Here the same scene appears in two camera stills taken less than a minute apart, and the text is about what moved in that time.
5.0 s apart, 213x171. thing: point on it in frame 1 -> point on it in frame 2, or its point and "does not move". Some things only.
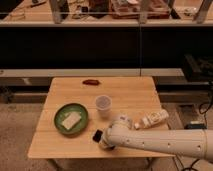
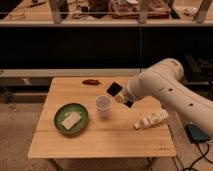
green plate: [77, 128] does not move
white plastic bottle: [152, 119] does not move
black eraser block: [97, 135] -> [114, 89]
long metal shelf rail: [94, 73] does not move
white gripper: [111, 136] -> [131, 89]
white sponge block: [71, 119] does not move
